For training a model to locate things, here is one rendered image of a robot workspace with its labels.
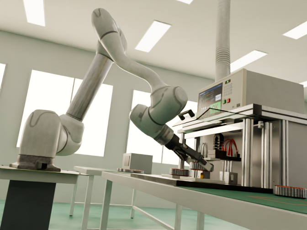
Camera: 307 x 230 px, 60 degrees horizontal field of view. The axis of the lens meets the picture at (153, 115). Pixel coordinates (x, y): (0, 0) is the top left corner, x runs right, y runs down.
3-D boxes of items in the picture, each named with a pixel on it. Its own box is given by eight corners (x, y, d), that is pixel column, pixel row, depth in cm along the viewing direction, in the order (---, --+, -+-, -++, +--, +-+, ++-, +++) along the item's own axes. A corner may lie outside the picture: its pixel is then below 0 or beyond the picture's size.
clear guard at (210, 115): (196, 119, 104) (197, 105, 105) (171, 127, 126) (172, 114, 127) (263, 131, 114) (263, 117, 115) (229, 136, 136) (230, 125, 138)
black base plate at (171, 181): (176, 186, 97) (176, 180, 97) (130, 176, 156) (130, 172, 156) (277, 194, 112) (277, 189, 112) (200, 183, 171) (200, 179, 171)
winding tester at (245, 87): (241, 109, 124) (243, 67, 128) (196, 122, 164) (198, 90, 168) (305, 122, 136) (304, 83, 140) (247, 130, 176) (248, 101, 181)
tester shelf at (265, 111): (253, 113, 112) (253, 103, 113) (182, 130, 175) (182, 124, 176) (329, 128, 126) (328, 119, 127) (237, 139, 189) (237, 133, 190)
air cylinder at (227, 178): (228, 183, 123) (228, 171, 124) (219, 182, 130) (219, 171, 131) (237, 184, 125) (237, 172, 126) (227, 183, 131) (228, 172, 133)
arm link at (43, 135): (8, 153, 114) (18, 104, 119) (34, 156, 132) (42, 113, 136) (43, 156, 111) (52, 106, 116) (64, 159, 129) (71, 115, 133)
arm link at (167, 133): (156, 138, 114) (167, 146, 115) (168, 122, 117) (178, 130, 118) (150, 139, 122) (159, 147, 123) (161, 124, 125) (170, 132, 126)
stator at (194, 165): (196, 169, 117) (197, 161, 117) (185, 169, 127) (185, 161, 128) (218, 172, 120) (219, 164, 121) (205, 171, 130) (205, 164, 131)
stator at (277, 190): (287, 197, 90) (287, 186, 91) (266, 194, 101) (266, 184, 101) (315, 200, 92) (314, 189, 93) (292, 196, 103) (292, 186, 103)
